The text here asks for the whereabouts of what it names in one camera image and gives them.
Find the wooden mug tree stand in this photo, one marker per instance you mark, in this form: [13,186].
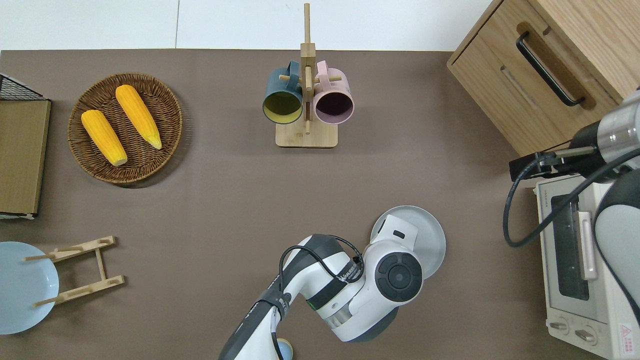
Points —
[307,136]

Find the brown wicker basket tray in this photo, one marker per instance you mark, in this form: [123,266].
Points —
[165,120]

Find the pink mug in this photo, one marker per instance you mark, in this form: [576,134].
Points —
[334,89]

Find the gray round plate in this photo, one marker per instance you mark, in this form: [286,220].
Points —
[431,245]

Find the wooden plate rack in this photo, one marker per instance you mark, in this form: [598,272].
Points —
[100,262]

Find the long yellow corn cob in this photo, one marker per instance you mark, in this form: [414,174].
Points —
[137,115]

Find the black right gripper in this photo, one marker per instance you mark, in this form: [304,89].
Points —
[590,162]

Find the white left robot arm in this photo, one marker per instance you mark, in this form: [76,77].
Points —
[330,285]

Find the wooden drawer cabinet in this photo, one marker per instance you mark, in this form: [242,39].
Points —
[500,85]

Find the cream toaster oven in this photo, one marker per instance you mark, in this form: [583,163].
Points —
[565,300]

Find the light blue plate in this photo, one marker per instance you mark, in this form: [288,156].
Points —
[25,295]

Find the toaster oven knob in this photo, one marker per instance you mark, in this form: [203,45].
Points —
[559,326]
[585,335]

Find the gray right robot arm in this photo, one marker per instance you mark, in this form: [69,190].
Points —
[620,225]

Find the small blue round bottle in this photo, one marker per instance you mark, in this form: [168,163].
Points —
[286,350]

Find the dark teal mug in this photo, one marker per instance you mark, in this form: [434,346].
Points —
[282,90]

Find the short yellow corn cob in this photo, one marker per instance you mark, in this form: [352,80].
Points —
[103,136]

